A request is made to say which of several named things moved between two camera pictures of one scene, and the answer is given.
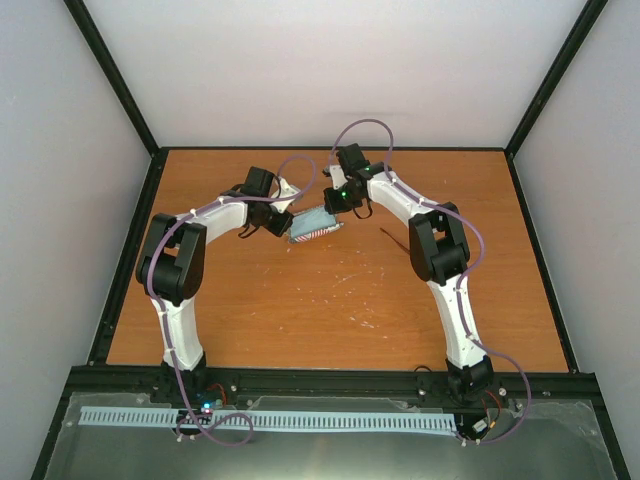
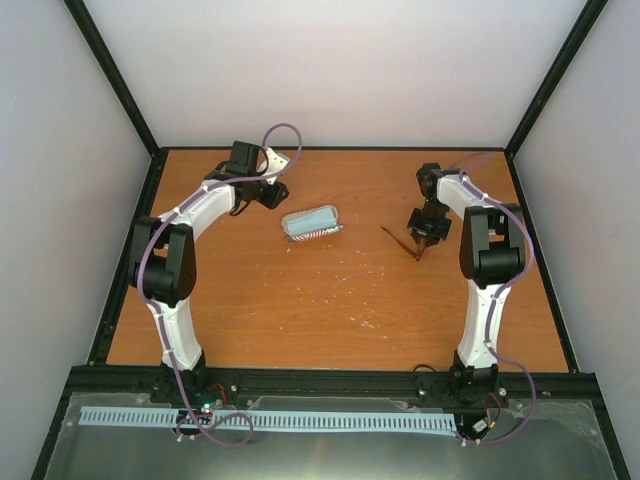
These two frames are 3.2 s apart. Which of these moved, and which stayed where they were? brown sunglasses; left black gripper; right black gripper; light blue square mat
Moved: right black gripper; left black gripper
Stayed: light blue square mat; brown sunglasses
